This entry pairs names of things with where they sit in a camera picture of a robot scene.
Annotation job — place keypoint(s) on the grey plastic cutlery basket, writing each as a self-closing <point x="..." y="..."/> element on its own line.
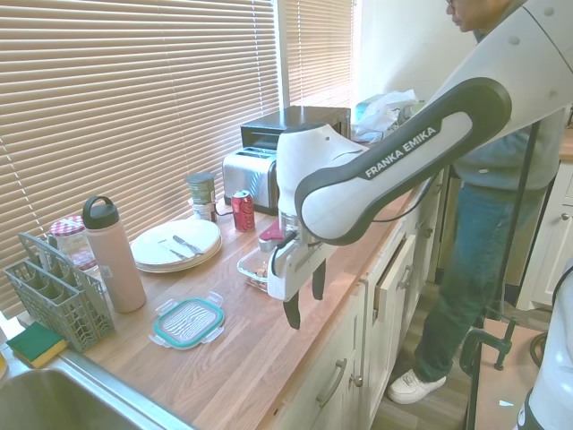
<point x="58" y="300"/>

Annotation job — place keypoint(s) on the yellow plastic item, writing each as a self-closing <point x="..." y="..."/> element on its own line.
<point x="2" y="367"/>

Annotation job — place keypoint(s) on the green lidded tub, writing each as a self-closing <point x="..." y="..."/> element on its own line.
<point x="200" y="188"/>

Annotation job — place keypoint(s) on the white cabinet drawer front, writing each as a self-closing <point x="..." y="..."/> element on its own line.
<point x="396" y="277"/>

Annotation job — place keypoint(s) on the stack of white plates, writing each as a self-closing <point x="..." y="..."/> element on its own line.
<point x="197" y="237"/>

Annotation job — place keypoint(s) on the stainless steel double sink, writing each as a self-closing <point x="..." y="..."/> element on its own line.
<point x="67" y="403"/>

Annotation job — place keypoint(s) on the silver fork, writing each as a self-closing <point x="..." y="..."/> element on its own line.
<point x="172" y="250"/>

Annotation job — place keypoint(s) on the person in grey sweater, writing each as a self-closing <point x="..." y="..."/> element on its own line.
<point x="501" y="170"/>

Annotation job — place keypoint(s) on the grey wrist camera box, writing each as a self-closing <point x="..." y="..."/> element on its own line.
<point x="268" y="239"/>

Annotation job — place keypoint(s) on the square glass food container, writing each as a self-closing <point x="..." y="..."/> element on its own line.
<point x="250" y="269"/>

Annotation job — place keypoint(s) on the pink water bottle black cap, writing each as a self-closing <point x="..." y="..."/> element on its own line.
<point x="117" y="264"/>

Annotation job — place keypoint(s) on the dark green clamp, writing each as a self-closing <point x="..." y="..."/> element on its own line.
<point x="474" y="345"/>

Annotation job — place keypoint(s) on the silver two-slot toaster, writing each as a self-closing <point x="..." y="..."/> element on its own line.
<point x="248" y="179"/>

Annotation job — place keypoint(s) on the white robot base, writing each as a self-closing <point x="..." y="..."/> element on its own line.
<point x="553" y="358"/>

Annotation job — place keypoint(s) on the black toaster oven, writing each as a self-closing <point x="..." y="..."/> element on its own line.
<point x="286" y="123"/>

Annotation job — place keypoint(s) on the wide beige window blind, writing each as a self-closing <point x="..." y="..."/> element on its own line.
<point x="134" y="89"/>

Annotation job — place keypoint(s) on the glass jar red checkered lid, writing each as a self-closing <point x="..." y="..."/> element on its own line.
<point x="71" y="242"/>

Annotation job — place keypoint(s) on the red cola can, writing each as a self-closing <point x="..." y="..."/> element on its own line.
<point x="243" y="212"/>

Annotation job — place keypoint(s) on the round metal cabinet knob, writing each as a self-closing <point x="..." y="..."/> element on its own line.
<point x="356" y="380"/>

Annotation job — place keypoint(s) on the yellow green sponge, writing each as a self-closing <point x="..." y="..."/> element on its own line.
<point x="36" y="345"/>

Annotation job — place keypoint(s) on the white plastic bag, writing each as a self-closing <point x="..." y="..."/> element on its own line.
<point x="385" y="112"/>

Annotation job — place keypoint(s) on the narrow beige window blind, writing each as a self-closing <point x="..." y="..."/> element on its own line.
<point x="320" y="49"/>

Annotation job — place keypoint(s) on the clear lid with teal seal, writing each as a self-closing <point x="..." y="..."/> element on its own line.
<point x="188" y="320"/>

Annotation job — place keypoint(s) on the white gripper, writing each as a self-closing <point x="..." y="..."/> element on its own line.
<point x="291" y="273"/>

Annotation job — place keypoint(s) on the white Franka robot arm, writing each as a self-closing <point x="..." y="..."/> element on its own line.
<point x="403" y="170"/>

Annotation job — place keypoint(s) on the white yoghurt cup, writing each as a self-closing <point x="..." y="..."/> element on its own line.
<point x="203" y="211"/>

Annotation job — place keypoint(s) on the silver table knife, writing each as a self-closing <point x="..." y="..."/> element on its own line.
<point x="188" y="244"/>

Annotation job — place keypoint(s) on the brown cereal pieces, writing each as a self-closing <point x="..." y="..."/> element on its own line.
<point x="259" y="273"/>

